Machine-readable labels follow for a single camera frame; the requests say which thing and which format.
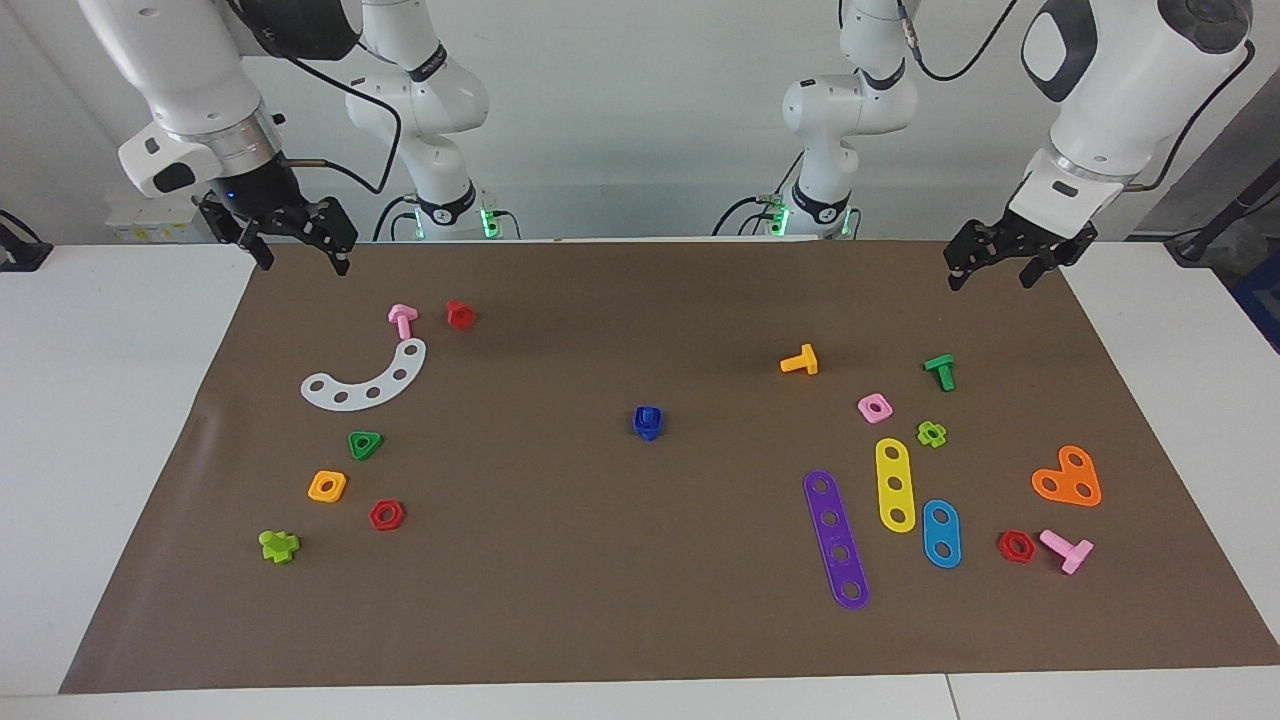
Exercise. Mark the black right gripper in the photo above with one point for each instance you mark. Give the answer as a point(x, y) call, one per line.
point(270, 205)

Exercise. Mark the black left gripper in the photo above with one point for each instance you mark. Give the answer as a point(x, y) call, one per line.
point(1020, 240)

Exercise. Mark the blue square nut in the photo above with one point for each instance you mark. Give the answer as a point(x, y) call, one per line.
point(641, 421)

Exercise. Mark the blue triangle-head screw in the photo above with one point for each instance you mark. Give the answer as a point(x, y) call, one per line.
point(648, 435)

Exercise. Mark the green plastic screw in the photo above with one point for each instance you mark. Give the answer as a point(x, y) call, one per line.
point(941, 370)

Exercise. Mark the pink plastic screw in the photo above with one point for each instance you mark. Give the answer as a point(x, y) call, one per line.
point(403, 320)
point(1072, 552)

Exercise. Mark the red plastic screw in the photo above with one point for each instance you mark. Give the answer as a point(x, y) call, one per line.
point(460, 316)

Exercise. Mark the lime flower nut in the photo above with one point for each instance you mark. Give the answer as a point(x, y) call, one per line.
point(922, 432)

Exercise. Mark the pink square nut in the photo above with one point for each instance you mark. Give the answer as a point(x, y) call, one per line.
point(886, 413)

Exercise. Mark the green triangle nut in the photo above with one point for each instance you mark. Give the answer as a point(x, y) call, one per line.
point(374, 438)

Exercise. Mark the orange plastic screw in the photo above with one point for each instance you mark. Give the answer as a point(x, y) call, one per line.
point(803, 362)

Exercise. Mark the orange square nut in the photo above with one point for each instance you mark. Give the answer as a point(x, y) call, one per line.
point(340, 480)

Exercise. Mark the red hexagon nut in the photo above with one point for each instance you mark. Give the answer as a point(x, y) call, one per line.
point(398, 520)
point(1004, 552)

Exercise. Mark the lime cross-head screw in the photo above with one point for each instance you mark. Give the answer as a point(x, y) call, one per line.
point(278, 547)

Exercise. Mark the white curved perforated strip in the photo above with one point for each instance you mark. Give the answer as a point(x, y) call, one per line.
point(387, 384)

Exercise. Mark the white box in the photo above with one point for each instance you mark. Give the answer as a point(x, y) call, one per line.
point(140, 225)

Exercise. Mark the orange heart-shaped plate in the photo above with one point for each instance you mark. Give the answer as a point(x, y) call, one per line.
point(1068, 478)

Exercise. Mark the yellow three-hole strip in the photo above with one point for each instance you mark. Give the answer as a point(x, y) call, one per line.
point(894, 470)

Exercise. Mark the black stand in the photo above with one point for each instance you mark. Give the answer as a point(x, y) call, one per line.
point(1215, 225)

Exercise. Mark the blue two-hole strip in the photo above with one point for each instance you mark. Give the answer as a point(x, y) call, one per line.
point(941, 532)

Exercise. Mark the blue object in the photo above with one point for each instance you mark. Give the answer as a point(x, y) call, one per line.
point(1262, 300)

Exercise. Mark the black clamp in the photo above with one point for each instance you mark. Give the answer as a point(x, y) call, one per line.
point(20, 255)

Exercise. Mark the purple four-hole strip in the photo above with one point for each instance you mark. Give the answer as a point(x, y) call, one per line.
point(835, 537)

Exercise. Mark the brown table mat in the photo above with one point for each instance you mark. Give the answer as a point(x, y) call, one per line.
point(600, 550)

